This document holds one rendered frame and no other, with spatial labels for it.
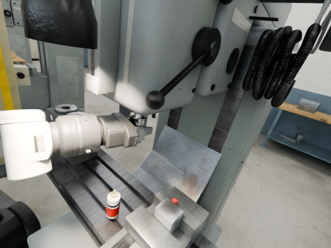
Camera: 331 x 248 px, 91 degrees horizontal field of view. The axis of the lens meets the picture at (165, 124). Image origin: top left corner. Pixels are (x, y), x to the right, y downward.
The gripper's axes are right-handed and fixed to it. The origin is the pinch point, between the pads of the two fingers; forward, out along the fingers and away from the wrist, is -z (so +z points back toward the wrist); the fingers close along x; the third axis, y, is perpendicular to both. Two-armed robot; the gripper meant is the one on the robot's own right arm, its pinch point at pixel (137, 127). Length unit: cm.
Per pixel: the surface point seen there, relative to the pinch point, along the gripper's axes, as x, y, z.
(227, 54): -7.7, -22.4, -18.3
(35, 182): 126, 124, 30
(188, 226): -20.3, 21.0, -7.9
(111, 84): -4.4, -12.6, 9.5
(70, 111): 40.6, 12.1, 9.6
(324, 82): 36, -23, -424
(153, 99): -15.4, -13.5, 7.3
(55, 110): 43.2, 12.2, 14.6
